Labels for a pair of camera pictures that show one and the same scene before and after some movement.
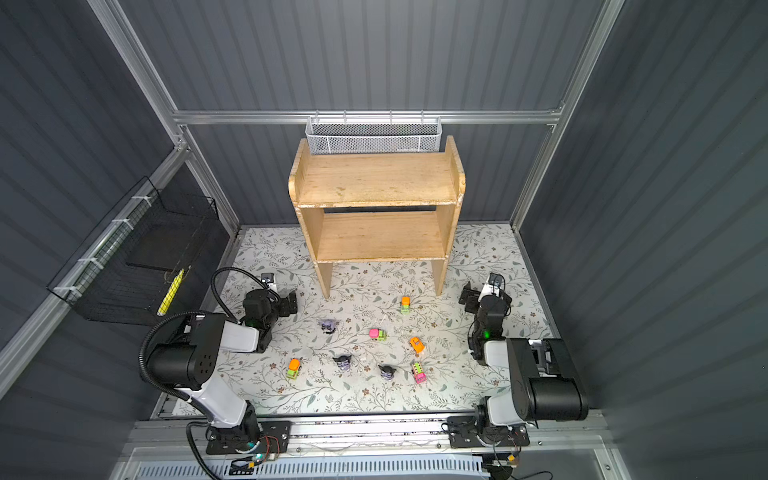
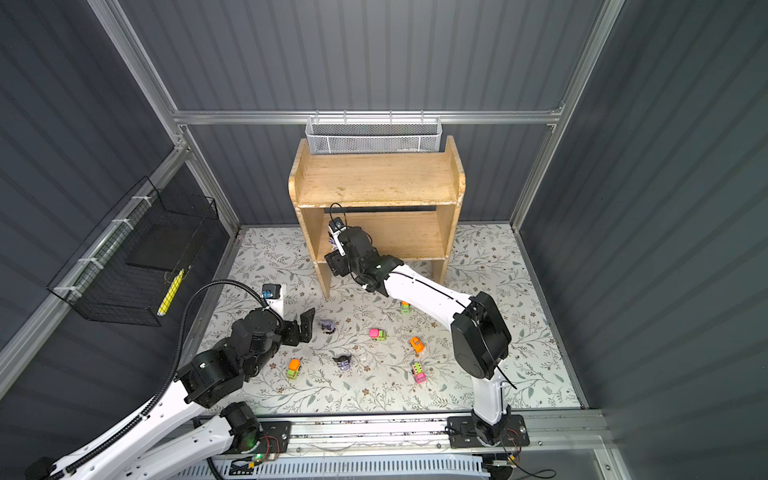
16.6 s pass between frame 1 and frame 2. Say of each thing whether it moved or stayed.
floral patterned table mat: stayed
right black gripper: moved
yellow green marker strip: stayed
